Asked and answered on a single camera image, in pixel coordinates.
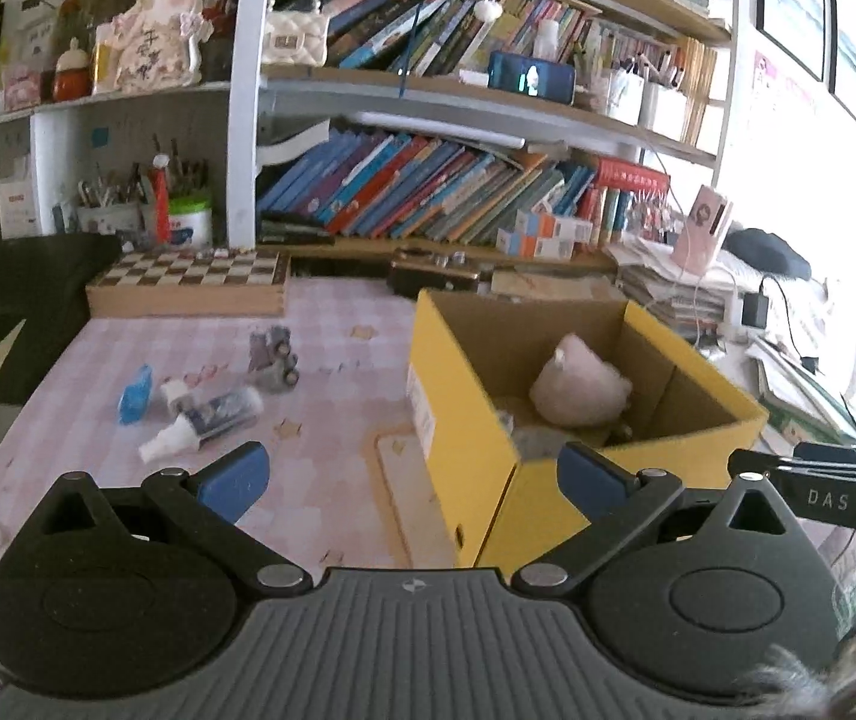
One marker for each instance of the grey purple toy car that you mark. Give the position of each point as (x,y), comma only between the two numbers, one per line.
(274,360)

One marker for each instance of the grey furry cloth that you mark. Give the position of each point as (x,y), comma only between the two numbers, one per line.
(847,682)

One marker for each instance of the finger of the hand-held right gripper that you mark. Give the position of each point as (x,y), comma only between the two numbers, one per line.
(847,452)
(754,463)

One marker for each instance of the black cap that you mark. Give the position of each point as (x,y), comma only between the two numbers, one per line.
(765,255)

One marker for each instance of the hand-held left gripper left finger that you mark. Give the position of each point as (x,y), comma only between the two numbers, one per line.
(236,476)

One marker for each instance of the white tub with green lid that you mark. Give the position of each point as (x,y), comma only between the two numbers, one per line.
(190,225)

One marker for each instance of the pink card box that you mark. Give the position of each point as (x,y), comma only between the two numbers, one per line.
(701,229)

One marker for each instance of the brown cardboard sheet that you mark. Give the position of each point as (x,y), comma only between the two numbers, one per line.
(548,285)

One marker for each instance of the row of colourful books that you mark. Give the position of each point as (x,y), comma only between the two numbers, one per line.
(435,22)
(413,187)

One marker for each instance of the pink plush toy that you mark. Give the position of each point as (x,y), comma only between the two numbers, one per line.
(578,390)

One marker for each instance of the red jar with white lid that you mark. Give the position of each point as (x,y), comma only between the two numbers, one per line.
(71,79)

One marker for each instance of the white quilted handbag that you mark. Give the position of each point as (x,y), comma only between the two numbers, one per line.
(294,37)

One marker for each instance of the small labelled bottle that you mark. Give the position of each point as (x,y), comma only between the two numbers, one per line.
(225,411)

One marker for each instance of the pink fabric plaque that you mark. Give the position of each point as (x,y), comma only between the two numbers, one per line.
(158,45)

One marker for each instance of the wooden chess board box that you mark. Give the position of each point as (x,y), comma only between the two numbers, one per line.
(188,292)

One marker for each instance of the black electronic keyboard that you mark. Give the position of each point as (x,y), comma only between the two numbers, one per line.
(8,277)

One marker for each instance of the pink checked cloth desktop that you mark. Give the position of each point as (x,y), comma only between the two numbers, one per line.
(323,360)

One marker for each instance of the beige star desk mat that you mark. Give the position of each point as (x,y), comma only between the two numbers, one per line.
(405,487)

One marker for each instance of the pen holder with brushes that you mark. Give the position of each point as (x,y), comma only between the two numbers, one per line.
(109,214)

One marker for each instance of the stack of papers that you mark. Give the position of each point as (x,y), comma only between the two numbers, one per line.
(668,292)

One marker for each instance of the yellow cardboard box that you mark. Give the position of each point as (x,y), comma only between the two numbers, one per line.
(465,405)

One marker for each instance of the dark brown small case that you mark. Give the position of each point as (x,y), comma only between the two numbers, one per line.
(428,277)

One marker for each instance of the white pen cups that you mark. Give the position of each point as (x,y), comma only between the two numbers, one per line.
(653,109)

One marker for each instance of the pink tin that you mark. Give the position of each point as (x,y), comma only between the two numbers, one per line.
(23,86)

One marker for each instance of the white box with red label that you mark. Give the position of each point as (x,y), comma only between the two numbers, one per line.
(19,210)

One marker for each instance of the smartphone with lit screen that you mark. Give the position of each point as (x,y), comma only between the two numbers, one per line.
(533,77)

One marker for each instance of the black power adapter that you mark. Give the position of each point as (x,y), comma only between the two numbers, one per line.
(756,310)

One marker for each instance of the black stapler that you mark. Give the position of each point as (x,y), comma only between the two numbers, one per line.
(296,230)

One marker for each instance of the blue plastic packet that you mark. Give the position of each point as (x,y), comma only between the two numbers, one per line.
(135,397)

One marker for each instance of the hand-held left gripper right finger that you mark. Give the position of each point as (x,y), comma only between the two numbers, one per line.
(593,480)

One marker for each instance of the red white tower model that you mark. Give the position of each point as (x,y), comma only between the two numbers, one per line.
(161,202)

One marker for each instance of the white wooden bookshelf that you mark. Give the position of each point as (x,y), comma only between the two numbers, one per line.
(244,90)

